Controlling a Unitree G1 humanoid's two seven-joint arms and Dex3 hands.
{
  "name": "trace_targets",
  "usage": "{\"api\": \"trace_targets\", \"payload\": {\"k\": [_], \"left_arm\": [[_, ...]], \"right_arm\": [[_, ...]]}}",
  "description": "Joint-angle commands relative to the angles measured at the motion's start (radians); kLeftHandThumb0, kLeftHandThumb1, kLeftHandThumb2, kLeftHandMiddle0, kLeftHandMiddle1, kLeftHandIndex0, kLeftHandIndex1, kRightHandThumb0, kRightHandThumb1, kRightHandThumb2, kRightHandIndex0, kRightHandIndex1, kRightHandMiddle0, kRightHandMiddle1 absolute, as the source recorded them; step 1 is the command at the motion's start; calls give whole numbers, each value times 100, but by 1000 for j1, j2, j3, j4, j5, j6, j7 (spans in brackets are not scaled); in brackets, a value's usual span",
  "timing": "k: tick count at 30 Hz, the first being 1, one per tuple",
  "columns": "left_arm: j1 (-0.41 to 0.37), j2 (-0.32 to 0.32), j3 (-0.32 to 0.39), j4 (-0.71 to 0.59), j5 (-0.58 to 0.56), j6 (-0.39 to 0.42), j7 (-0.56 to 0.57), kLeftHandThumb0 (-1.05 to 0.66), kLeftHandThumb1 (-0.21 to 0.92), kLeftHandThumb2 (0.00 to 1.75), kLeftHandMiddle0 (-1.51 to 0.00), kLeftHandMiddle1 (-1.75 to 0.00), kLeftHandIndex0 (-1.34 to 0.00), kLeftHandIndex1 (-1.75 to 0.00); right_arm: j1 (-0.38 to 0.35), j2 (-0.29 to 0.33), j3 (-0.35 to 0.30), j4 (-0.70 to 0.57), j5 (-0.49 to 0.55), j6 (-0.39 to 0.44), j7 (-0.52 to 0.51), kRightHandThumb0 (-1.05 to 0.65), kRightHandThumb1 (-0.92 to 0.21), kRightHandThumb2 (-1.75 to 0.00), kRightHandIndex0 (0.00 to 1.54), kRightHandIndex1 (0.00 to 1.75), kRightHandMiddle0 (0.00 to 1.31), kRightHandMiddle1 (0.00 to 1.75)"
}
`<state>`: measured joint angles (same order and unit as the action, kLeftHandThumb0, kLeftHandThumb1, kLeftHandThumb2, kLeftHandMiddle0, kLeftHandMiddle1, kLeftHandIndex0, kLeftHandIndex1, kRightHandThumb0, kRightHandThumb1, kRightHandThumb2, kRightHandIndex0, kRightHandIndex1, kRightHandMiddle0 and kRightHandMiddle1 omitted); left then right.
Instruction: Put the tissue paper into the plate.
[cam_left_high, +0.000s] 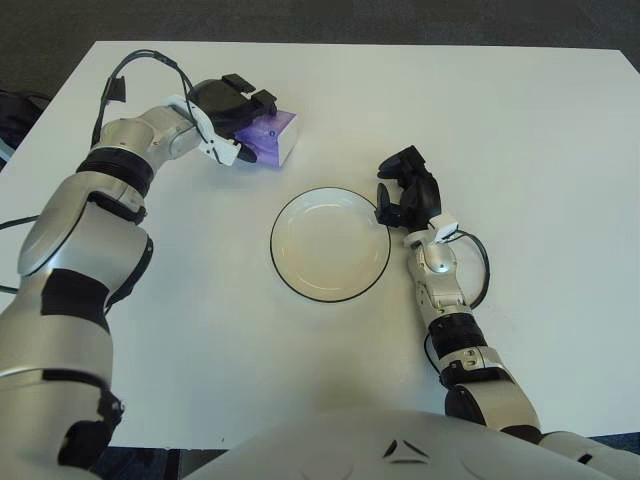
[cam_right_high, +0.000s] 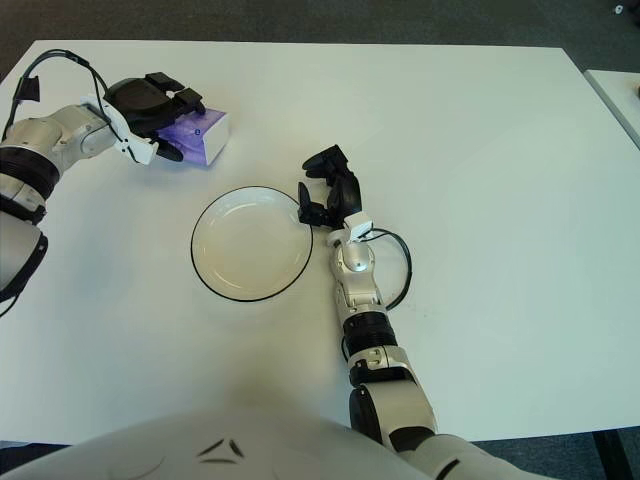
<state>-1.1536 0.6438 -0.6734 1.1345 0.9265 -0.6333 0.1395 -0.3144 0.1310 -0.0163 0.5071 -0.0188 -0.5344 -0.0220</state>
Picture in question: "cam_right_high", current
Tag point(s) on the small white floor object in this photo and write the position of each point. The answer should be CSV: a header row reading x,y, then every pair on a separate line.
x,y
619,8

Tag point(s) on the purple tissue paper pack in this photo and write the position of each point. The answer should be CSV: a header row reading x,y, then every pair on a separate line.
x,y
210,137

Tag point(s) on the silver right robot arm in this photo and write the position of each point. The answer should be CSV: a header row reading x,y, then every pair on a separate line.
x,y
360,285

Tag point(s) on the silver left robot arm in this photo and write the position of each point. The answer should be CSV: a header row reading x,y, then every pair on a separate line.
x,y
60,135

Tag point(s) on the white plate with black rim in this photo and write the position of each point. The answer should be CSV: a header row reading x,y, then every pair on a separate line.
x,y
250,245

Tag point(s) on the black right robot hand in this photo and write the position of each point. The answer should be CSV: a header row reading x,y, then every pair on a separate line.
x,y
347,195

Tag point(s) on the black table leg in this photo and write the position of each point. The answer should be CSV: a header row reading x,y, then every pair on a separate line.
x,y
615,457

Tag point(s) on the white side table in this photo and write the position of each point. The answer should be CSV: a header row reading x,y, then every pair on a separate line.
x,y
620,97

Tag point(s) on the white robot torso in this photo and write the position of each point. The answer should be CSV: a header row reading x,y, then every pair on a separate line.
x,y
225,450

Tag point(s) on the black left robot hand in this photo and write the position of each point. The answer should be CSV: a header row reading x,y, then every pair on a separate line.
x,y
142,102

